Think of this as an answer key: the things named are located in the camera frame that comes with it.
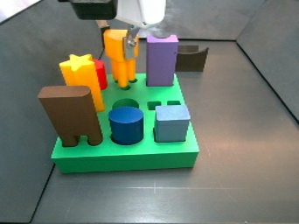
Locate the purple notched tall block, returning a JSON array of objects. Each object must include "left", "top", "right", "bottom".
[{"left": 145, "top": 35, "right": 178, "bottom": 87}]

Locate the green shape sorter base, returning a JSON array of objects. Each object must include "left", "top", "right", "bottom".
[{"left": 50, "top": 73, "right": 200, "bottom": 173}]

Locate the black curved fixture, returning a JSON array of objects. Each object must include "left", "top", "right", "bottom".
[{"left": 174, "top": 45, "right": 209, "bottom": 72}]

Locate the brown arch block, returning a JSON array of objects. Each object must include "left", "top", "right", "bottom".
[{"left": 37, "top": 86, "right": 102, "bottom": 147}]

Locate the black camera box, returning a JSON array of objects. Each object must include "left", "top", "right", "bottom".
[{"left": 57, "top": 0, "right": 117, "bottom": 20}]

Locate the red block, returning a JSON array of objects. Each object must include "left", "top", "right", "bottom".
[{"left": 93, "top": 59, "right": 108, "bottom": 90}]

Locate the orange three prong block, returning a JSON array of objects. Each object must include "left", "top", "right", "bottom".
[{"left": 104, "top": 29, "right": 138, "bottom": 89}]

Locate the light blue square block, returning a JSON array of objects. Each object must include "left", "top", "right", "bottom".
[{"left": 153, "top": 105, "right": 190, "bottom": 143}]

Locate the yellow star block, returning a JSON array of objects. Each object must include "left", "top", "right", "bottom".
[{"left": 59, "top": 54, "right": 105, "bottom": 112}]

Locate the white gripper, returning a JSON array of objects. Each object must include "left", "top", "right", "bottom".
[{"left": 97, "top": 0, "right": 165, "bottom": 60}]

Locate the dark blue cylinder block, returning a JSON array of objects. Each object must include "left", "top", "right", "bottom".
[{"left": 108, "top": 106, "right": 144, "bottom": 145}]

